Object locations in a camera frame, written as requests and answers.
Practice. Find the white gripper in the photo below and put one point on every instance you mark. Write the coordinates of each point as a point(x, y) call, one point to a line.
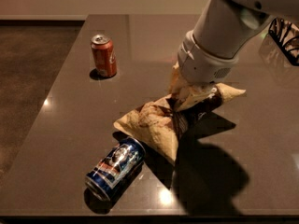
point(202, 66)

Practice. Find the brown chip bag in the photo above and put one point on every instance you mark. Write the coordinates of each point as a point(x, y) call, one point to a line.
point(160, 127)

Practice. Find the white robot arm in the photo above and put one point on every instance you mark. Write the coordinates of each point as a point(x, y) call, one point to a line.
point(210, 50)

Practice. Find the red soda can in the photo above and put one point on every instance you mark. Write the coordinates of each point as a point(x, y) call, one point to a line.
point(104, 55)

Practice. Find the blue pepsi can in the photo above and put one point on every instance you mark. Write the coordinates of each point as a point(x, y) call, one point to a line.
point(109, 174)

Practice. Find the black wire basket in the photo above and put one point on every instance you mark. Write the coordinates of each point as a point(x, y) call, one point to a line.
point(286, 36)

